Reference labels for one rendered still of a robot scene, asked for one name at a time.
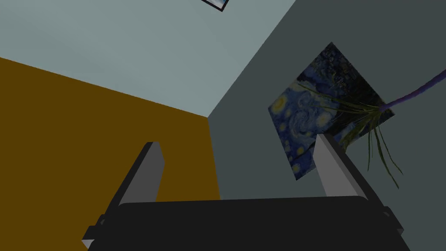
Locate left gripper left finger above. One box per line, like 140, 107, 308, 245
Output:
104, 141, 166, 217

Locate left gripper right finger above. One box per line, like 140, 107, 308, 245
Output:
312, 133, 387, 210

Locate plant with purple stem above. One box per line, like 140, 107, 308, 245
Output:
296, 68, 446, 190

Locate blue swirling night sky painting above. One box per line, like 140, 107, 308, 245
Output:
267, 41, 396, 181

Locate black framed picture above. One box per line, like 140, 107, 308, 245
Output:
201, 0, 230, 13

